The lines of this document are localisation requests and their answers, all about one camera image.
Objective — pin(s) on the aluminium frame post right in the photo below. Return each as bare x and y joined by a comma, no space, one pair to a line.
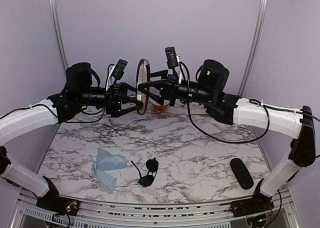
257,34

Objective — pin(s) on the white bowl orange outside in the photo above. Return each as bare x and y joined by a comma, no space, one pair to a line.
160,104

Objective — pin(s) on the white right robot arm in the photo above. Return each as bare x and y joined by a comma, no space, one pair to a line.
230,109

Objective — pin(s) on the brown striped glasses case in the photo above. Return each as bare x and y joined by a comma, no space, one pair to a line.
142,77

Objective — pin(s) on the aluminium frame post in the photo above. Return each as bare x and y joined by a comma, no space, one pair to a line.
57,32
257,34

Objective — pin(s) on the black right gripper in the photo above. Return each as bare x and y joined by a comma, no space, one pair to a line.
171,84

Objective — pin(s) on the aluminium frame post left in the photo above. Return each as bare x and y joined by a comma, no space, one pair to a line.
57,32

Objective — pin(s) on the black aviator sunglasses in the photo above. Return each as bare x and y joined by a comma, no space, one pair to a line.
152,166

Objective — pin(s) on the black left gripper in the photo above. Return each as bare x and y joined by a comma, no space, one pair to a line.
112,99

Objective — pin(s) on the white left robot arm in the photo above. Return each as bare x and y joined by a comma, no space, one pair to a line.
82,89

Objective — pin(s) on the black woven glasses case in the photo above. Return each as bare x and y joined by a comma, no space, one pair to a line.
241,173

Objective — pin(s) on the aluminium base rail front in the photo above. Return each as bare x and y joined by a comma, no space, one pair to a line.
103,214

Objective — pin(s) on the light blue cleaning cloth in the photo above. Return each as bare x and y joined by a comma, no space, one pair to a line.
106,162

